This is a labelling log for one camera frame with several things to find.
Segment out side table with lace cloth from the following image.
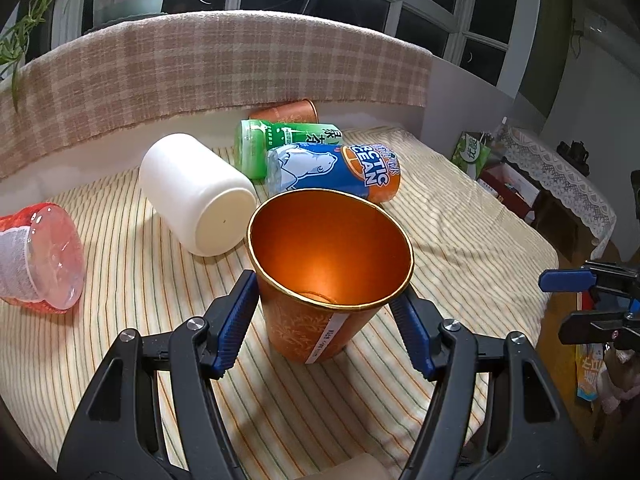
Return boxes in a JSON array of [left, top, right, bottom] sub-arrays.
[[500, 126, 617, 257]]

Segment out red clear plastic cup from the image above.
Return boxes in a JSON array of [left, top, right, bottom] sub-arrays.
[[0, 203, 86, 315]]

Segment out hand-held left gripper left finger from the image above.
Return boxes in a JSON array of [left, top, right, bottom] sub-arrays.
[[56, 270, 261, 480]]

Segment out green paper package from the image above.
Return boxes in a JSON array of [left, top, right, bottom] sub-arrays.
[[451, 131, 493, 179]]

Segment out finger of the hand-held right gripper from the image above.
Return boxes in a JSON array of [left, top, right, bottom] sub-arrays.
[[558, 300, 640, 347], [539, 260, 640, 306]]

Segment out orange and blue snack packet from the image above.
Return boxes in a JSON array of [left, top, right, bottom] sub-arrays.
[[574, 345, 608, 404]]

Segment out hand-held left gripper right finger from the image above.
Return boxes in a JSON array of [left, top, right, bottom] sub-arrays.
[[391, 287, 592, 480]]

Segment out blue and orange drink can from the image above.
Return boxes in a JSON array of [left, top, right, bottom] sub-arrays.
[[265, 142, 403, 204]]

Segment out white plastic jar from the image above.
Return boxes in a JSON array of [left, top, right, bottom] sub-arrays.
[[139, 133, 258, 257]]

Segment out black camera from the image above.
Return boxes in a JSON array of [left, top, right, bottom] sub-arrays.
[[557, 140, 592, 167]]

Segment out green spider plant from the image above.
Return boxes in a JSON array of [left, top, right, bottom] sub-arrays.
[[0, 0, 166, 113]]

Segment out orange paper cup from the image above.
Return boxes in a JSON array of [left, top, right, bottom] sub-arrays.
[[247, 188, 415, 365]]

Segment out pink plaid cloth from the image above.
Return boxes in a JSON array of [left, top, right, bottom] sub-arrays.
[[0, 10, 433, 179]]

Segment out white air conditioner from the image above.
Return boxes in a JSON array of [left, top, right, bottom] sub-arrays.
[[575, 0, 640, 68]]

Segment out green drink can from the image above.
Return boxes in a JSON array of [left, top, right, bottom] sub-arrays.
[[235, 119, 345, 180]]

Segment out red box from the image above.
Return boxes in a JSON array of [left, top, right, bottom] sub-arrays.
[[477, 162, 540, 224]]

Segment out orange patterned cup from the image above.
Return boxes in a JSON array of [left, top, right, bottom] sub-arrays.
[[248, 99, 319, 124]]

